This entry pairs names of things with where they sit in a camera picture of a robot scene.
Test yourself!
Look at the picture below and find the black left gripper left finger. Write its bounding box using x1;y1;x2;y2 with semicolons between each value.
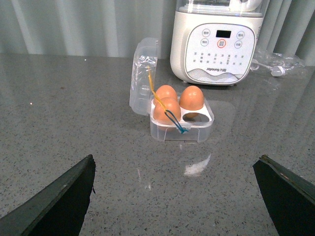
0;154;95;236

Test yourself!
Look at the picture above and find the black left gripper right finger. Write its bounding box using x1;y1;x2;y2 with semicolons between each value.
253;155;315;236

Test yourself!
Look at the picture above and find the clear plastic egg box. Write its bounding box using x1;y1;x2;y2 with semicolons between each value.
129;37;214;143

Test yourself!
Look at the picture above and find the brown egg back right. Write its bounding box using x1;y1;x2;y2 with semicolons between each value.
179;86;204;111

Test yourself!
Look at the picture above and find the brown egg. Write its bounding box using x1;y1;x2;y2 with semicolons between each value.
179;86;204;111
153;97;181;124
155;85;178;106

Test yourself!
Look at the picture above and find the brown egg front left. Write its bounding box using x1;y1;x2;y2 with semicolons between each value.
153;97;181;124

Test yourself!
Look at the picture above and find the brown egg back left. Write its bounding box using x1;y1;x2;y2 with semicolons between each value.
155;85;178;106

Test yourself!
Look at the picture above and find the blue rubber band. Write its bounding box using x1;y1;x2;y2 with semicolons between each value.
164;109;188;134

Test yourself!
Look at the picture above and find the clear plastic bag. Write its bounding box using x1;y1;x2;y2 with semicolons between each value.
250;48;306;77

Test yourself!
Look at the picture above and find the yellow rubber band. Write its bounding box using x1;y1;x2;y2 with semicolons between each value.
146;66;166;111

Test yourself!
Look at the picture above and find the white soy milk maker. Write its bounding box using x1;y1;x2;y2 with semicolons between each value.
170;0;269;86

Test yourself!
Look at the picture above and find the white power cable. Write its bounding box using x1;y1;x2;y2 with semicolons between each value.
250;59;285;77

